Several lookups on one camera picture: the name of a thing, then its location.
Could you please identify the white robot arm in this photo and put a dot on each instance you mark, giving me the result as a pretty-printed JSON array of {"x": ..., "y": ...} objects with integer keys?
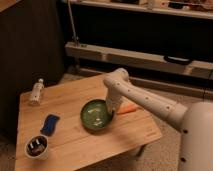
[{"x": 195, "y": 123}]

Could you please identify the green ceramic bowl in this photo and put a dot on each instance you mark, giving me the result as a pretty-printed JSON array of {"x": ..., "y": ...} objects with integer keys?
[{"x": 94, "y": 115}]

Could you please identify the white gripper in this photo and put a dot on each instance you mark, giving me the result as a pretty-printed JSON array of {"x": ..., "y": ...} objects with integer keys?
[{"x": 113, "y": 101}]

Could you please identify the clear plastic bottle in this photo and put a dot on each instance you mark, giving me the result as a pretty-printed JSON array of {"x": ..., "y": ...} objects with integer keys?
[{"x": 37, "y": 93}]

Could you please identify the black handle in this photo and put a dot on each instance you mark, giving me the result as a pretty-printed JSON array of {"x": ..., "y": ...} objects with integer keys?
[{"x": 177, "y": 61}]

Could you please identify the white cup with contents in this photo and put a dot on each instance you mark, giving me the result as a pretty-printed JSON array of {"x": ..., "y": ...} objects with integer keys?
[{"x": 37, "y": 148}]

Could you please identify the upper white shelf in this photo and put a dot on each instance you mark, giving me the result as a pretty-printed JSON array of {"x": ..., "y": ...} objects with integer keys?
[{"x": 149, "y": 6}]

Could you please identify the metal stand pole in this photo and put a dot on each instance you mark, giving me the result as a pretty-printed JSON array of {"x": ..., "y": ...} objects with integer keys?
[{"x": 75, "y": 37}]

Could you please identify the blue sponge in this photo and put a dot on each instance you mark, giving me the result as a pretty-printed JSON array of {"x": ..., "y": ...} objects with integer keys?
[{"x": 49, "y": 124}]

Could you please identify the white shelf rail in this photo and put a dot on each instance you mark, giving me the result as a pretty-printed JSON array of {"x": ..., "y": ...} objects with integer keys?
[{"x": 137, "y": 59}]

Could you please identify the orange carrot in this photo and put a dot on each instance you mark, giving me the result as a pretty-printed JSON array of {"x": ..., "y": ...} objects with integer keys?
[{"x": 127, "y": 109}]

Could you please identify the wooden folding table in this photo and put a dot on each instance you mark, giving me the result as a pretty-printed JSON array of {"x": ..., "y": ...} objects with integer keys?
[{"x": 71, "y": 147}]

